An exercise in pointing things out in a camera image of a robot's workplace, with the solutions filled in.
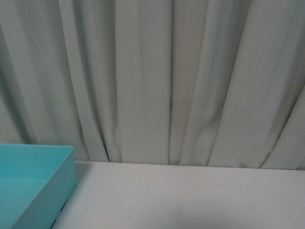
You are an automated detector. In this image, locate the grey pleated curtain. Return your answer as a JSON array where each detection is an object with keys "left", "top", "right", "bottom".
[{"left": 0, "top": 0, "right": 305, "bottom": 170}]

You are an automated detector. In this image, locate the turquoise plastic storage box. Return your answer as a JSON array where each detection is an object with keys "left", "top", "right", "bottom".
[{"left": 0, "top": 144, "right": 76, "bottom": 229}]

